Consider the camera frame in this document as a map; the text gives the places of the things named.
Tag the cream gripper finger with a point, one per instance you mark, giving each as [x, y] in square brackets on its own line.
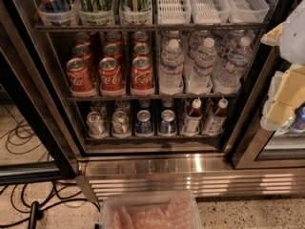
[286, 93]
[272, 37]

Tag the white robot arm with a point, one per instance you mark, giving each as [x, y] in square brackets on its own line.
[292, 40]

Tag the fridge bottom steel grille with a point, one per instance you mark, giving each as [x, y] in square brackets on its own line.
[204, 175]

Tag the back right blue can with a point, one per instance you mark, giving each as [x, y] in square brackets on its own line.
[167, 104]

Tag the front right blue can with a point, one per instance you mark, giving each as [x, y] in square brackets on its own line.
[167, 124]

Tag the back right Coca-Cola can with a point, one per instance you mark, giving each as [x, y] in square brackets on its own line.
[141, 37]

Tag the front right Coca-Cola can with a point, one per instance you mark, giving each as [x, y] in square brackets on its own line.
[142, 73]

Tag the back left blue can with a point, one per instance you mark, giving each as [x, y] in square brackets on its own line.
[145, 104]

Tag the front left blue can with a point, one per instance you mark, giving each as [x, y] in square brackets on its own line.
[143, 124]

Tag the back middle Coca-Cola can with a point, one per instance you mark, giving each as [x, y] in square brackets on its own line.
[114, 37]

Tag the silver can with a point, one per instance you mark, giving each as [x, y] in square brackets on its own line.
[99, 106]
[123, 105]
[120, 123]
[96, 125]

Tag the front middle Coca-Cola can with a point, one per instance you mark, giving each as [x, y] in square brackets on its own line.
[110, 74]

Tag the back left silver can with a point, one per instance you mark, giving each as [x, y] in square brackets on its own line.
[99, 106]

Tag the back left Coca-Cola can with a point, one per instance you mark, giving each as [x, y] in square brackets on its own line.
[83, 37]

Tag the front left silver can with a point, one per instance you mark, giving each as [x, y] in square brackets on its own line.
[96, 125]

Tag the front left Coca-Cola can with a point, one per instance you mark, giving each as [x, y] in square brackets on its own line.
[79, 74]

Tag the back right water bottle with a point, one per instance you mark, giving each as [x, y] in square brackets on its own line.
[232, 37]

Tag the water bottle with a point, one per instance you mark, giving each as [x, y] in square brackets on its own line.
[195, 40]
[226, 76]
[204, 59]
[170, 37]
[171, 68]
[232, 37]

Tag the empty white bin right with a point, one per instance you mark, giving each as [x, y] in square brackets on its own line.
[247, 11]

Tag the empty white bin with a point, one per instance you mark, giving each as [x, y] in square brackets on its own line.
[210, 11]
[173, 12]
[247, 11]

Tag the front right water bottle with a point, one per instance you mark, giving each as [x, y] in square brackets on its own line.
[226, 76]

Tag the empty white bin middle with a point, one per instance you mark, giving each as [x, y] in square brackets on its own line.
[210, 11]

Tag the right tea bottle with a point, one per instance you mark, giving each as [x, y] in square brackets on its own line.
[216, 117]

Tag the tea bottle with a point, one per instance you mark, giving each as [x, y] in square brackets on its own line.
[192, 117]
[216, 117]

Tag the back middle water bottle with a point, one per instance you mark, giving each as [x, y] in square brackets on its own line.
[195, 40]

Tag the front middle water bottle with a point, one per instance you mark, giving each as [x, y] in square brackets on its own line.
[204, 59]

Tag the left tea bottle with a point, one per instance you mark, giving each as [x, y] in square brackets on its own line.
[192, 117]

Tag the back left water bottle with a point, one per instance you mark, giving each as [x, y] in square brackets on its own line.
[170, 37]

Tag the empty white bin left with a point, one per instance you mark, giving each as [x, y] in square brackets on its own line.
[173, 12]

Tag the front left water bottle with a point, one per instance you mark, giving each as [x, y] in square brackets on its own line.
[171, 68]

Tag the clear plastic container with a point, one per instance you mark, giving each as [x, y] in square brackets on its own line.
[151, 210]

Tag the right fridge door frame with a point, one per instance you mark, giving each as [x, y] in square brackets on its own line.
[248, 145]

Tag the top wire shelf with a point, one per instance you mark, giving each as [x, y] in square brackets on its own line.
[167, 27]

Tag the wire shelf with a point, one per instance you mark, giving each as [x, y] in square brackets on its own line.
[154, 96]
[167, 27]

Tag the middle wire shelf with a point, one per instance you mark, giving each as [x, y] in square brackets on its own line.
[154, 96]

